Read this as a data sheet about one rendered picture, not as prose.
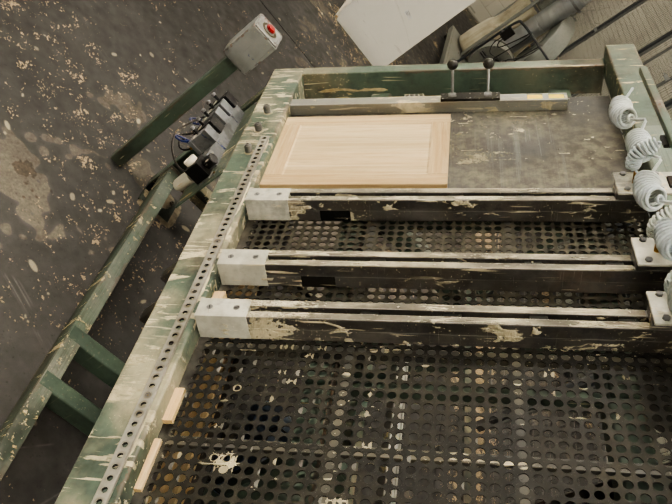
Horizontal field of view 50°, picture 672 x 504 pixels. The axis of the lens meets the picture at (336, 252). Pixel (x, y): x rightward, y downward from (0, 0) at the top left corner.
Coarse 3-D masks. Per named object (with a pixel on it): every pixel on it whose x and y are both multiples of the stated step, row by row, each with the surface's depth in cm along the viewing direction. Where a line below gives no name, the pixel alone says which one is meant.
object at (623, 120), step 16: (624, 96) 202; (656, 96) 190; (608, 112) 203; (624, 112) 205; (656, 112) 186; (624, 128) 199; (640, 128) 186; (640, 176) 172; (656, 176) 170; (640, 192) 168; (656, 192) 172; (656, 208) 167; (656, 224) 157; (656, 240) 154
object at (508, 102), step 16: (416, 96) 253; (432, 96) 252; (512, 96) 246; (544, 96) 244; (304, 112) 258; (320, 112) 257; (336, 112) 256; (352, 112) 255; (368, 112) 254; (384, 112) 253; (400, 112) 252; (416, 112) 251; (432, 112) 251
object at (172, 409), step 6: (174, 390) 158; (180, 390) 157; (174, 396) 156; (180, 396) 156; (174, 402) 155; (180, 402) 156; (168, 408) 154; (174, 408) 154; (168, 414) 152; (174, 414) 152; (162, 420) 151; (168, 420) 151
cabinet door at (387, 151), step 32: (288, 128) 248; (320, 128) 246; (352, 128) 244; (384, 128) 242; (416, 128) 240; (448, 128) 237; (288, 160) 231; (320, 160) 229; (352, 160) 227; (384, 160) 225; (416, 160) 223; (448, 160) 224
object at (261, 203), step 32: (640, 160) 180; (256, 192) 207; (288, 192) 205; (320, 192) 204; (352, 192) 202; (384, 192) 201; (416, 192) 199; (448, 192) 198; (480, 192) 196; (512, 192) 195; (544, 192) 193; (576, 192) 192; (608, 192) 191
